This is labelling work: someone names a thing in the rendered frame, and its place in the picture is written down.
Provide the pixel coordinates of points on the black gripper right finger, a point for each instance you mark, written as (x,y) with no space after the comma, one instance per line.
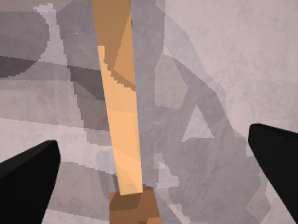
(276,150)

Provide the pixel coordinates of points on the long wooden rail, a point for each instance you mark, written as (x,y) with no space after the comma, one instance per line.
(115,48)

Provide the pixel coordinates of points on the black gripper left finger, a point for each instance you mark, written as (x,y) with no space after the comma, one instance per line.
(27,181)

